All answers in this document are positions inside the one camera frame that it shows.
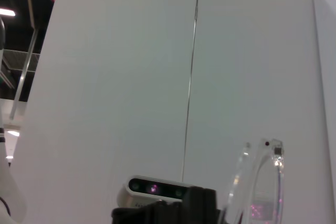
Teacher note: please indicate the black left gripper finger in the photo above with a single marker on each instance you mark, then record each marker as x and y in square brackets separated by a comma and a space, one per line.
[200, 205]

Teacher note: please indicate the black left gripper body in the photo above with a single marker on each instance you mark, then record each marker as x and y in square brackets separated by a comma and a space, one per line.
[141, 214]

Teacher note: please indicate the clear plastic glasses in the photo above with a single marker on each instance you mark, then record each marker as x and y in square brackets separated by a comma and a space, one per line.
[278, 171]

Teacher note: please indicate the bright ceiling light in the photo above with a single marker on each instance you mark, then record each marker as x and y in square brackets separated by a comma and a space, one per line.
[6, 12]

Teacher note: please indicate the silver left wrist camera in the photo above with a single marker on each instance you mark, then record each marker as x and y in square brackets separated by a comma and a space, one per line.
[155, 188]

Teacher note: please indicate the metal ceiling rail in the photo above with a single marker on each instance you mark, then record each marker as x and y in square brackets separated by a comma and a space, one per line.
[25, 74]

